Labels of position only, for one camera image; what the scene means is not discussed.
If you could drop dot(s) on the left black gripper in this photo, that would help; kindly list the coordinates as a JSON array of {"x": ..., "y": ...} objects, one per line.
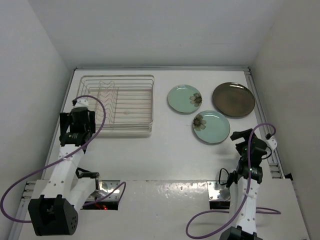
[{"x": 65, "y": 119}]

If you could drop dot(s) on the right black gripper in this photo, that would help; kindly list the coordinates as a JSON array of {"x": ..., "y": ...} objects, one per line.
[{"x": 236, "y": 135}]

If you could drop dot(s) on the green flower plate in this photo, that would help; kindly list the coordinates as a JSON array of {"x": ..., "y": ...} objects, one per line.
[
  {"x": 184, "y": 98},
  {"x": 211, "y": 126}
]

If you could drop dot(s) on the brown ceramic plate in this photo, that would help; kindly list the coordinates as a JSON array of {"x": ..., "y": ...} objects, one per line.
[{"x": 233, "y": 99}]

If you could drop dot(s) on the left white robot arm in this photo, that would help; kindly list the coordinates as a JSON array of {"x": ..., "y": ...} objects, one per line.
[{"x": 55, "y": 212}]

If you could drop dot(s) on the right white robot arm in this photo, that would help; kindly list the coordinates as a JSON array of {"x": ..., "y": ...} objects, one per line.
[{"x": 244, "y": 184}]

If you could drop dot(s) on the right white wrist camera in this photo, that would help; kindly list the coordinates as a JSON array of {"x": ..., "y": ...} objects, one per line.
[{"x": 271, "y": 141}]

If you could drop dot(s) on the metal wire dish rack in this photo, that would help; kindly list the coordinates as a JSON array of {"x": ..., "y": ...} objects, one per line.
[{"x": 88, "y": 82}]

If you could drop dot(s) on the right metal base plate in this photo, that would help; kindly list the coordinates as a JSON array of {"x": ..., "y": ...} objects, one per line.
[{"x": 217, "y": 192}]

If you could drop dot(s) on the metal base plate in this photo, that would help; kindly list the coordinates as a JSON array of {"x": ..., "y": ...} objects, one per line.
[
  {"x": 106, "y": 187},
  {"x": 217, "y": 192}
]

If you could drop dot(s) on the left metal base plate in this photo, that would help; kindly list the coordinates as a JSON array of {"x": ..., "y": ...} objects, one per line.
[{"x": 106, "y": 187}]

